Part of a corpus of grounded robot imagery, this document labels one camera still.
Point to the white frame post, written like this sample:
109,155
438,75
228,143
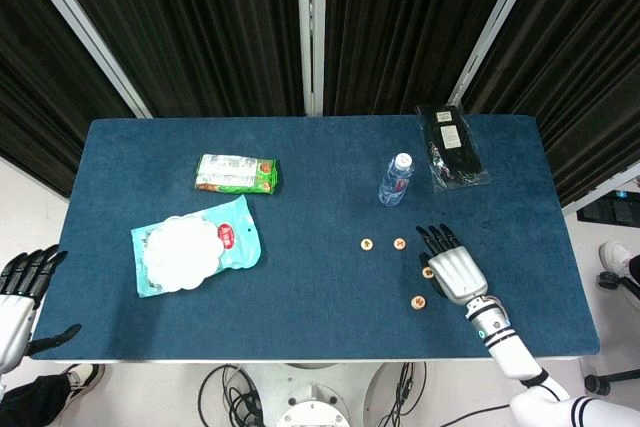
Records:
79,22
501,22
311,47

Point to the wooden chess piece red character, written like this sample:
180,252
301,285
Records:
400,244
418,301

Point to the black pleated curtain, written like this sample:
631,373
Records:
400,22
200,22
30,72
590,47

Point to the white grey robot base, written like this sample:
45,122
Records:
310,407

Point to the black and white sneaker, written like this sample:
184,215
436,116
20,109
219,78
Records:
87,377

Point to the green snack packet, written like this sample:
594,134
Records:
235,174

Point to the mint bag of white plates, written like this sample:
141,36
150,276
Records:
240,247

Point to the black trouser leg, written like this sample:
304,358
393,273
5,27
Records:
35,402

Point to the wooden chess piece black character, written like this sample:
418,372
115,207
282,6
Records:
426,272
367,244
418,308

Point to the white partition base rail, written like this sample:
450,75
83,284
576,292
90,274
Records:
600,187

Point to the clear plastic water bottle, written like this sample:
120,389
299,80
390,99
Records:
395,184

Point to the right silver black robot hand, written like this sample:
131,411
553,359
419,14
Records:
457,272

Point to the blue fabric table cover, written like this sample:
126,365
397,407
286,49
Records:
310,297

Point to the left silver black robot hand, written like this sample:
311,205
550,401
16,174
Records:
15,317

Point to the black electronic device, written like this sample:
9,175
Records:
610,209

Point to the black socks in clear bag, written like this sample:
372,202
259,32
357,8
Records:
455,157

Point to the black office chair base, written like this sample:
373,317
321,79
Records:
610,280

